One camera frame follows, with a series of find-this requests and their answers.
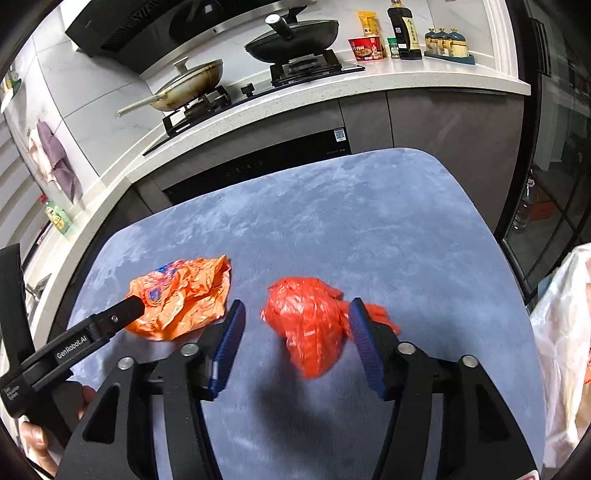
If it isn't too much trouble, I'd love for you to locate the wall-mounted utensil rack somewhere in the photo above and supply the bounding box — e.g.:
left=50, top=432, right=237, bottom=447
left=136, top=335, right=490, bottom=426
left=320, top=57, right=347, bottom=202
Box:
left=0, top=69, right=24, bottom=112

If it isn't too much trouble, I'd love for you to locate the orange crinkled snack wrapper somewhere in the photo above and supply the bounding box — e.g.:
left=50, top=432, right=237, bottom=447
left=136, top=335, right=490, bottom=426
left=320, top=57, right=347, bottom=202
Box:
left=124, top=255, right=232, bottom=341

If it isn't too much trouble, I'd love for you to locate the yellow food packet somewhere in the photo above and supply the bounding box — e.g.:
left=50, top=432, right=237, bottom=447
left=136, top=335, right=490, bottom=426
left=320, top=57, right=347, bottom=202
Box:
left=358, top=11, right=383, bottom=40

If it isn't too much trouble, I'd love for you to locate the black wok with lid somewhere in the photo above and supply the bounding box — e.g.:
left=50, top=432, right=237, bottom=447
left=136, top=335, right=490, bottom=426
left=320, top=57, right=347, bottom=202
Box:
left=245, top=13, right=340, bottom=63

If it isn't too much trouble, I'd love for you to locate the silver pan with lid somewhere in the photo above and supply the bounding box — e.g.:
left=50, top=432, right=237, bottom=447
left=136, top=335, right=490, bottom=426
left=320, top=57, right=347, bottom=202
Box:
left=116, top=56, right=225, bottom=116

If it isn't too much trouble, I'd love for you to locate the black gas stove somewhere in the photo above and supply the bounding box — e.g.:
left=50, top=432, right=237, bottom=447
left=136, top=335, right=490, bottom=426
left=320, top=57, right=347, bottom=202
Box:
left=148, top=48, right=365, bottom=151

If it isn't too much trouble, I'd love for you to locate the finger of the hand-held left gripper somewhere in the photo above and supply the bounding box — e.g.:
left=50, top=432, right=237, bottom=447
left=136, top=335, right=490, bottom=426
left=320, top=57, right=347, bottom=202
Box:
left=90, top=294, right=147, bottom=340

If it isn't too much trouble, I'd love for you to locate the green dish soap bottle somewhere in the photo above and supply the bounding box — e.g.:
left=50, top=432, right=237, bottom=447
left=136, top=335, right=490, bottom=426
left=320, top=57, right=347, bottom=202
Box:
left=42, top=198, right=72, bottom=236

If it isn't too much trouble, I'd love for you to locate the red instant noodle cup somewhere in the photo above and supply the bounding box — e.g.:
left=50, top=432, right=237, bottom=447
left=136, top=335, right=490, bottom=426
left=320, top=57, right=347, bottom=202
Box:
left=348, top=36, right=386, bottom=62

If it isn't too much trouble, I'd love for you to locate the blue-lidded condiment jar set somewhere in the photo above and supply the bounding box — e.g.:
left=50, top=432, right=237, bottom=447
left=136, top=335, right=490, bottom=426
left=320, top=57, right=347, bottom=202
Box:
left=424, top=27, right=474, bottom=61

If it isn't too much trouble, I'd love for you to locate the pink hanging towel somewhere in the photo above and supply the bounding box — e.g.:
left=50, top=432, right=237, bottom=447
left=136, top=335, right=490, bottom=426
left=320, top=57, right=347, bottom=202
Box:
left=28, top=129, right=51, bottom=181

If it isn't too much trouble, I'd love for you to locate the grey kitchen cabinet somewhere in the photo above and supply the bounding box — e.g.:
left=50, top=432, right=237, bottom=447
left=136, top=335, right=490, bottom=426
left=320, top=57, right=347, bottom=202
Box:
left=339, top=88, right=527, bottom=232

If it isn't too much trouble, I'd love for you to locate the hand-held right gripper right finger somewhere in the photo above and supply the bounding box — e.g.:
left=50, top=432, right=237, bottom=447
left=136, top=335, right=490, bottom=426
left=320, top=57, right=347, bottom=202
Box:
left=347, top=298, right=541, bottom=480

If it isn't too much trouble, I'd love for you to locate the bin with white plastic liner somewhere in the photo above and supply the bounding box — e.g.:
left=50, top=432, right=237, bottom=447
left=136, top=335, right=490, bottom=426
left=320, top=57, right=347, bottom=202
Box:
left=530, top=244, right=591, bottom=469

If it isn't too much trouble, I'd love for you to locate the purple hanging towel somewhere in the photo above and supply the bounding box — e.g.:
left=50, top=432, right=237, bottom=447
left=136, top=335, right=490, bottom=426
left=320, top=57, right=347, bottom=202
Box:
left=36, top=120, right=84, bottom=204

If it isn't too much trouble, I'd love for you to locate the black range hood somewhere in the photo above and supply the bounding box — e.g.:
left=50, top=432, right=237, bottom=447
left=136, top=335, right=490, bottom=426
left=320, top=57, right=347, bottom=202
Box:
left=65, top=0, right=310, bottom=75

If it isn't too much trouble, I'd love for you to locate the dark soy sauce bottle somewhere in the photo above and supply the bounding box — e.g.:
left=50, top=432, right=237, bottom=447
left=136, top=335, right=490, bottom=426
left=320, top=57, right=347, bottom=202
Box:
left=387, top=0, right=423, bottom=61

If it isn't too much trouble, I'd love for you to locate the metal faucet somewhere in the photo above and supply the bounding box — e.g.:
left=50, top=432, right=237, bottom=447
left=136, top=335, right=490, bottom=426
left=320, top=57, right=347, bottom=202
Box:
left=25, top=274, right=51, bottom=301

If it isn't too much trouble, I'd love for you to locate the person's left hand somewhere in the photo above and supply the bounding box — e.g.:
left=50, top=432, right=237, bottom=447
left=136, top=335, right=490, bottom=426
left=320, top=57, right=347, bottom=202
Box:
left=18, top=385, right=96, bottom=478

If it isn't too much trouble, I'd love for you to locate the black built-in oven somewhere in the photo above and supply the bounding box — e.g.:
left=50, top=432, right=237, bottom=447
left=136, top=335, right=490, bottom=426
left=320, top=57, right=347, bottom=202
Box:
left=159, top=128, right=352, bottom=206

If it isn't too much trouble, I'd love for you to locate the clear water bottle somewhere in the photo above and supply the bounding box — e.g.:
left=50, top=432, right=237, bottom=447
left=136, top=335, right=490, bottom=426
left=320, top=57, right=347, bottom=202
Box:
left=512, top=180, right=536, bottom=232

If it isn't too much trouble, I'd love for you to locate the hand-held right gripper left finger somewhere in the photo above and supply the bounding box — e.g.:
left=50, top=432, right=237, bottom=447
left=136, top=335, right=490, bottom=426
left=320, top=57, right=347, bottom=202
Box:
left=55, top=299, right=247, bottom=480

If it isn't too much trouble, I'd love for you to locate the red plastic bag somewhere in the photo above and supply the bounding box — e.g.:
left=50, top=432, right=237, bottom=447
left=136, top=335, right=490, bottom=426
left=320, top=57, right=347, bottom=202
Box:
left=261, top=277, right=400, bottom=380

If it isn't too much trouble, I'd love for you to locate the black framed glass door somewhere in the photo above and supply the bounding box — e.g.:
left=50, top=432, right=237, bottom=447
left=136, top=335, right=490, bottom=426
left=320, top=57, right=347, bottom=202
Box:
left=503, top=0, right=591, bottom=296

